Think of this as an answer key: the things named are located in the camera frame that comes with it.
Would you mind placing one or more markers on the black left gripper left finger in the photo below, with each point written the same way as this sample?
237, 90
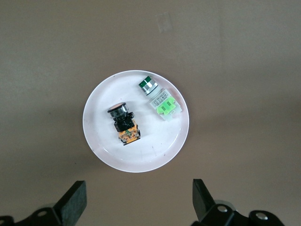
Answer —
70, 204

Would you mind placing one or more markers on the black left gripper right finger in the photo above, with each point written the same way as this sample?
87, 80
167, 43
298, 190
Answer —
204, 207

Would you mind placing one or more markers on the pink round plate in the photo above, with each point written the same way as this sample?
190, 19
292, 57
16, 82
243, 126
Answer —
150, 146

